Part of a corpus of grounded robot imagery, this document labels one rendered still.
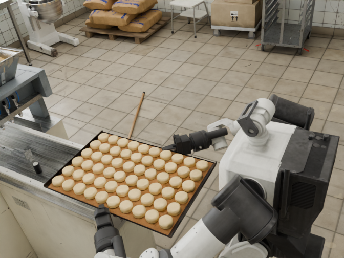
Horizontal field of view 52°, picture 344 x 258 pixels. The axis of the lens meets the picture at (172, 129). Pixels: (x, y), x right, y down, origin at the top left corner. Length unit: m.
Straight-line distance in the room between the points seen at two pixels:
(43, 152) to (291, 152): 1.38
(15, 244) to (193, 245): 1.56
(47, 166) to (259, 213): 1.28
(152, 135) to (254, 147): 2.33
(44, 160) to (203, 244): 1.23
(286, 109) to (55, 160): 1.22
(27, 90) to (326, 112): 2.62
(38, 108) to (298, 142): 1.63
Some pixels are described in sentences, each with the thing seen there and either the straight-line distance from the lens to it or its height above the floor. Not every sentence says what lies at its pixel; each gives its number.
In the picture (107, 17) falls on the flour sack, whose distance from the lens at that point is 5.33.
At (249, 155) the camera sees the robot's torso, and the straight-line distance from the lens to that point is 1.02.
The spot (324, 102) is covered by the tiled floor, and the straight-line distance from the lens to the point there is 3.75.
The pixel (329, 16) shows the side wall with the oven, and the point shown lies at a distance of 5.12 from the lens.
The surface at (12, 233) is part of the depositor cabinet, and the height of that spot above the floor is 0.43.
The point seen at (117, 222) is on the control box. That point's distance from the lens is 1.66.
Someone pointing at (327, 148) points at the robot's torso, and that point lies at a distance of 1.07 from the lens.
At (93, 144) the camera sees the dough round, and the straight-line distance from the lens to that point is 1.66.
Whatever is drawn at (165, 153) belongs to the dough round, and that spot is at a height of 1.02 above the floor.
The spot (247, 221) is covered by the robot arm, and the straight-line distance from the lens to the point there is 0.90.
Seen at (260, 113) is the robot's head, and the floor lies 1.44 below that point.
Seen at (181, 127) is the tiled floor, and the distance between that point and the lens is 3.35.
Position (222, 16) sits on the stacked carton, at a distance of 4.98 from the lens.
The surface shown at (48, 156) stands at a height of 0.84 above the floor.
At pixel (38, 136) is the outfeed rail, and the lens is 2.08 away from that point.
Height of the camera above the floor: 2.01
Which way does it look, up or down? 37 degrees down
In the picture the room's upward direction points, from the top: 7 degrees counter-clockwise
